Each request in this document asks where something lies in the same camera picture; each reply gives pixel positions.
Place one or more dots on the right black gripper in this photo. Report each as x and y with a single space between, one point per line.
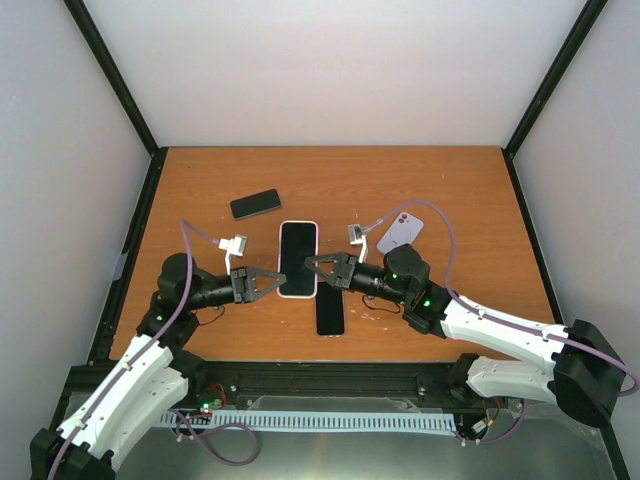
344 268

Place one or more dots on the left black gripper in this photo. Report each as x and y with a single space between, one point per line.
249 276

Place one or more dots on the black phone pink edge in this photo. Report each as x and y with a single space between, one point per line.
330 312

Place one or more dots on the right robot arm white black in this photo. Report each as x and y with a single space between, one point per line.
573 367

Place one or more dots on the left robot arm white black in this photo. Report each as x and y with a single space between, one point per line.
152 376

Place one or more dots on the black phone green edge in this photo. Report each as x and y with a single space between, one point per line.
255 204

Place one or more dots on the purple phone case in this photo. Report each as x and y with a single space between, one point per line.
403 230

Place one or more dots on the green led controller board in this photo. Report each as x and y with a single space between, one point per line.
209 402

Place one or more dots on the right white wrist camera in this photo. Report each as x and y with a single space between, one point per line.
358 238

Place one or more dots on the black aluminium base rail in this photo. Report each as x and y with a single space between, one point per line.
325 382

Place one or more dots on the light blue cable duct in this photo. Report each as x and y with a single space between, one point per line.
328 422

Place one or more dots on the left black frame post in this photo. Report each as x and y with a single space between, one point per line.
87 27

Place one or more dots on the black frame post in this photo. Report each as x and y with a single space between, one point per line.
571 45
87 27

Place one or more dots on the right black frame post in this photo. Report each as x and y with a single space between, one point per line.
571 45

